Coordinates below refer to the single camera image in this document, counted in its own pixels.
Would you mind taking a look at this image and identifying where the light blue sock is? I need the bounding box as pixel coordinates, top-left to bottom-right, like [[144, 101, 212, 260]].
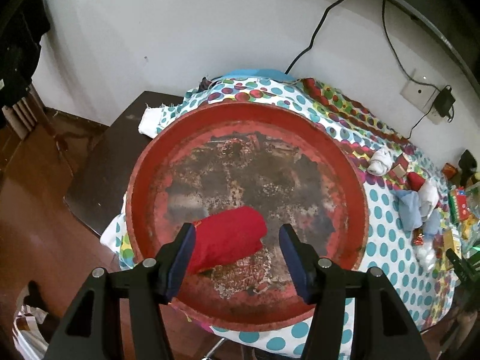
[[394, 189, 422, 232], [422, 209, 441, 238]]

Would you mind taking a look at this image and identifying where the yellow small box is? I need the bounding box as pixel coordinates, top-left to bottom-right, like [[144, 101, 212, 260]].
[[442, 228, 462, 261]]

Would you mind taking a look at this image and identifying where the clear bag of snacks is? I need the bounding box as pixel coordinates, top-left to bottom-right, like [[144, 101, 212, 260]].
[[461, 182, 479, 241]]

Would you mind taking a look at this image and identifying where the white crumpled plastic wrap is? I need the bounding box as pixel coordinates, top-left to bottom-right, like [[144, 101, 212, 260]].
[[413, 239, 437, 272]]

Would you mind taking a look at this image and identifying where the red gold snack packet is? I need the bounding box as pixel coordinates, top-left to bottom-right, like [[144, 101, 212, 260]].
[[412, 228, 424, 247]]

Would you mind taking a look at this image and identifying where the red green card box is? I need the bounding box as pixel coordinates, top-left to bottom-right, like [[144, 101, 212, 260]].
[[448, 187, 470, 224]]

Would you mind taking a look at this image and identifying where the polka dot tablecloth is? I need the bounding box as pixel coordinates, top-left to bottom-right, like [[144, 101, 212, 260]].
[[100, 71, 455, 358]]

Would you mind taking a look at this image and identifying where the white folded sock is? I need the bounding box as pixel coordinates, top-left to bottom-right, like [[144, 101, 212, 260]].
[[417, 180, 439, 221]]

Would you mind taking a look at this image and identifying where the orange snack packet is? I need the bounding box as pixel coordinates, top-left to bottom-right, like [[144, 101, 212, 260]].
[[442, 163, 458, 180]]

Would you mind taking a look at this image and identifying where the red sock gold print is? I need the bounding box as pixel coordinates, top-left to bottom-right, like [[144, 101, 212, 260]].
[[407, 172, 425, 192]]

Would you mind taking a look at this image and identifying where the black device on table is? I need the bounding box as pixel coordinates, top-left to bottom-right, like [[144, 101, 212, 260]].
[[458, 150, 478, 187]]

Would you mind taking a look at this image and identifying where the red and tan small box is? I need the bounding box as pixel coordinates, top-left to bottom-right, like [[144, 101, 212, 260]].
[[389, 154, 409, 180]]

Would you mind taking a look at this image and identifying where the white rolled sock left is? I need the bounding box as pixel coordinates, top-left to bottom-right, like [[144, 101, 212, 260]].
[[367, 148, 393, 176]]

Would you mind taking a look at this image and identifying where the dark wooden side table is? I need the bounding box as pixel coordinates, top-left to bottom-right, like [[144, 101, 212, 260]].
[[64, 91, 182, 236]]

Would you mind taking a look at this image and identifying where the black power adapter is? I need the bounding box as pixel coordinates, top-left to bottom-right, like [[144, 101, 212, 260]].
[[433, 85, 456, 120]]

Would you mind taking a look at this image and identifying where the red round metal tray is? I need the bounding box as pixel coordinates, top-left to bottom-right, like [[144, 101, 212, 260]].
[[126, 101, 368, 331]]

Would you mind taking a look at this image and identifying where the white wall socket plate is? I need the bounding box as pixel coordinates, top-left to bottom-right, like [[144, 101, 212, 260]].
[[400, 69, 449, 125]]

